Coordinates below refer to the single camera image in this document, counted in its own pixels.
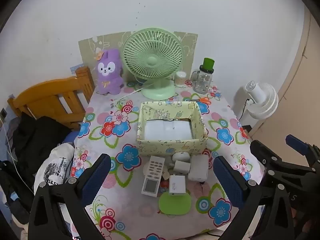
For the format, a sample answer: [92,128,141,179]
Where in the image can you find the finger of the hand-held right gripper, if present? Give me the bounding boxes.
[250,140,315,183]
[286,134,320,167]

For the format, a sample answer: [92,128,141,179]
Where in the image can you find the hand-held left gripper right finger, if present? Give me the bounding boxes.
[213,156,298,240]

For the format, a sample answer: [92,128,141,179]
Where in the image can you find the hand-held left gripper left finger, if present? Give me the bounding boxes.
[28,153,112,240]

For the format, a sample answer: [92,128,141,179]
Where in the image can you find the white power bank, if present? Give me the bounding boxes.
[188,154,209,182]

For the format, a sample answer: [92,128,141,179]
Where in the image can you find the plain white charger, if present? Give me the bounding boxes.
[174,160,191,175]

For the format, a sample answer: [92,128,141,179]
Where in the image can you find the white charger with label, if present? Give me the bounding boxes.
[169,175,187,196]

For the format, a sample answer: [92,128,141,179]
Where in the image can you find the round white device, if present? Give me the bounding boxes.
[172,151,192,165]

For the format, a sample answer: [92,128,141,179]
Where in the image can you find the white remote control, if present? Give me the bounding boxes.
[141,156,166,197]

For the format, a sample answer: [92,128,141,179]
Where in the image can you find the green rounded pad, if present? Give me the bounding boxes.
[158,192,192,215]

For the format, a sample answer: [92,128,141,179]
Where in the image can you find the round cartoon coaster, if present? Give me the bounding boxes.
[142,160,173,180]

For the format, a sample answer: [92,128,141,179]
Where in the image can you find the yellow patterned storage box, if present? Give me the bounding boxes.
[136,101,208,157]

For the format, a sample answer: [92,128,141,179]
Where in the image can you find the white printed cloth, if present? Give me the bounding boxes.
[34,144,75,193]

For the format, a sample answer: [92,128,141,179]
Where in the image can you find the beige door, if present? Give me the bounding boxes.
[250,5,320,165]

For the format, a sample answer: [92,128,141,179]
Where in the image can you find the white floor fan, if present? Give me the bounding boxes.
[244,81,279,120]

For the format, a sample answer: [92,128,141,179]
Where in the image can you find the black clothing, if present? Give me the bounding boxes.
[10,112,73,180]

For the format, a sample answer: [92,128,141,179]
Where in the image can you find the orange scissors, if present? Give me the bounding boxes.
[192,97,212,105]

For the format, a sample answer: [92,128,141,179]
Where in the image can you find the black backpack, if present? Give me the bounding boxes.
[0,160,35,225]

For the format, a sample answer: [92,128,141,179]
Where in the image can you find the purple plush toy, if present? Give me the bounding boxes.
[94,49,124,95]

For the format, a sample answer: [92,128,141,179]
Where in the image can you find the wooden chair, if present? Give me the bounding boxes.
[7,66,95,130]

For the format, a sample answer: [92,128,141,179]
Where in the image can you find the glass mug with green lid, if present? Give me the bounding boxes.
[191,57,215,94]

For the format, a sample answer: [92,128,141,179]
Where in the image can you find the cotton swab container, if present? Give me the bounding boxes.
[175,71,187,88]

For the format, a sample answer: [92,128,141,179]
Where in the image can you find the green desk fan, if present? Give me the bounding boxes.
[122,27,184,100]

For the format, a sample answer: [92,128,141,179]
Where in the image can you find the black fan cable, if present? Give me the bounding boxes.
[239,97,250,120]

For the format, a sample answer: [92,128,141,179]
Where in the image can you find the white fan cable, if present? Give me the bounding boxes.
[110,82,153,103]

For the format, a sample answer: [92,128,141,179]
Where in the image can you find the blue wall card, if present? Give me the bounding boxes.
[70,64,84,75]

